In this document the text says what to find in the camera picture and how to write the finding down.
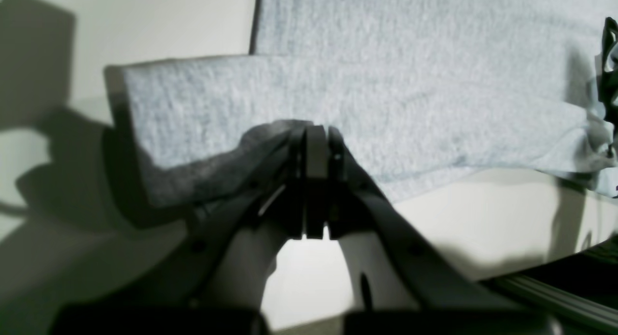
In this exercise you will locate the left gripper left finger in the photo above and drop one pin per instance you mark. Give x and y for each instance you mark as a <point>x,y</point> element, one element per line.
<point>224,263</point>

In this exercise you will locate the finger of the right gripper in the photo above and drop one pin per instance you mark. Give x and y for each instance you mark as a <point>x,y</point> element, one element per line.
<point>608,82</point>

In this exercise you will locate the grey T-shirt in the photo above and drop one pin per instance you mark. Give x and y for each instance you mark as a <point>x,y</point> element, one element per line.
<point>424,92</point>

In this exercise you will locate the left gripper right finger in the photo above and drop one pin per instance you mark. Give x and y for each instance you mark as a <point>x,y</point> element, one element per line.
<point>391,265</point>

